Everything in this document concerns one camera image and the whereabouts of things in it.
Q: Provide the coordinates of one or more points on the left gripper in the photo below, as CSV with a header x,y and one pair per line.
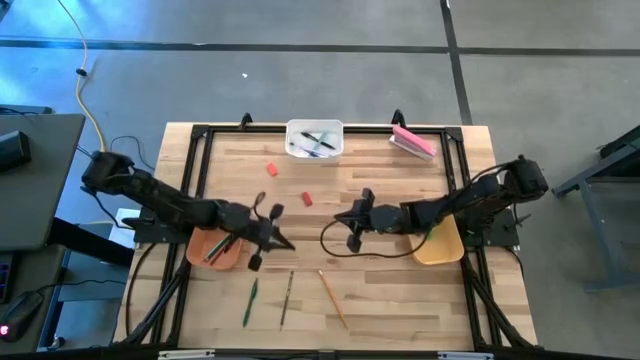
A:
x,y
260,232

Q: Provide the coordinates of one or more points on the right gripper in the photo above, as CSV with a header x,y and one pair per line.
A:
x,y
385,219

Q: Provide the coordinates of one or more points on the red eraser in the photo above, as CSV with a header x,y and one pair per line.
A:
x,y
306,199

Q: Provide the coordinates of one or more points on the brown pencil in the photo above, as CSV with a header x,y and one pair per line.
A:
x,y
222,252

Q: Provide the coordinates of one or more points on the teal pencil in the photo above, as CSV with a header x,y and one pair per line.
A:
x,y
217,248

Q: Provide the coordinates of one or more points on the green pen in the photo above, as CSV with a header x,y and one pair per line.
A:
x,y
250,302

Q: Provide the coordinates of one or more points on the purple pen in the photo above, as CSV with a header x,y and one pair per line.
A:
x,y
324,155

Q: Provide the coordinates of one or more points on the orange eraser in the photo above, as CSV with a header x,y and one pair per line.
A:
x,y
271,169

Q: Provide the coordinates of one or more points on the orange pencil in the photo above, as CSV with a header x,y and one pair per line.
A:
x,y
333,298

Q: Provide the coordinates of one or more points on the teal pen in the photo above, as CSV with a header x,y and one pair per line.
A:
x,y
325,135

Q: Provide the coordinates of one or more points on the black pen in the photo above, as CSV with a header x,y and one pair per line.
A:
x,y
307,135

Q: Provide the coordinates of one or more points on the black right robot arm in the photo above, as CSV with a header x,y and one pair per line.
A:
x,y
465,200

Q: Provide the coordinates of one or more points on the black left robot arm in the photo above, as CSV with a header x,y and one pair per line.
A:
x,y
170,202

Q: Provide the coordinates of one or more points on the orange plastic bin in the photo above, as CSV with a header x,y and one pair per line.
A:
x,y
200,255

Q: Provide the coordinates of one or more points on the pink white stapler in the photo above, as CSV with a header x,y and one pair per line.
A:
x,y
412,141

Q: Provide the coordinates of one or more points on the white plastic bin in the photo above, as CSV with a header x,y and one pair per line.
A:
x,y
294,135

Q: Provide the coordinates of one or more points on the yellow plastic bin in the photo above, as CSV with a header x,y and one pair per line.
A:
x,y
445,250

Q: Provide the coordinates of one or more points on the white table clamp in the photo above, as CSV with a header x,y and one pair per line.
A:
x,y
185,354
465,356

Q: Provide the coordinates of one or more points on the white paper sheet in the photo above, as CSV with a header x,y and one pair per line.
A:
x,y
122,225

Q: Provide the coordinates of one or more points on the black desk foot bar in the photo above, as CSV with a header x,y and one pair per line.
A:
x,y
90,245

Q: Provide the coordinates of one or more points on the black desk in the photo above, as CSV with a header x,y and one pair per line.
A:
x,y
40,200

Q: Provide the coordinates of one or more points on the grey desk surface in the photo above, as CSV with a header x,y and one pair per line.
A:
x,y
30,265

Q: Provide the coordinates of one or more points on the blue grey metal cart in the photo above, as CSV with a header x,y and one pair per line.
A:
x,y
610,161

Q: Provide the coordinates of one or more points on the black computer mouse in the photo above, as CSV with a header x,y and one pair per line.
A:
x,y
20,315

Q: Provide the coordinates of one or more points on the black keyboard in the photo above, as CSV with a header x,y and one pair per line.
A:
x,y
4,277

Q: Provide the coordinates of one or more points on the black speaker box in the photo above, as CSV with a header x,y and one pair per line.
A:
x,y
12,150

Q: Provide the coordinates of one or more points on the black aluminium table frame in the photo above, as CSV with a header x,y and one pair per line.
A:
x,y
375,130

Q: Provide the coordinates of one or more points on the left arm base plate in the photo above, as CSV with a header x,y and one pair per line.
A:
x,y
150,234

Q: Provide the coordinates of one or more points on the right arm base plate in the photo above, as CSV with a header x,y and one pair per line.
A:
x,y
505,237

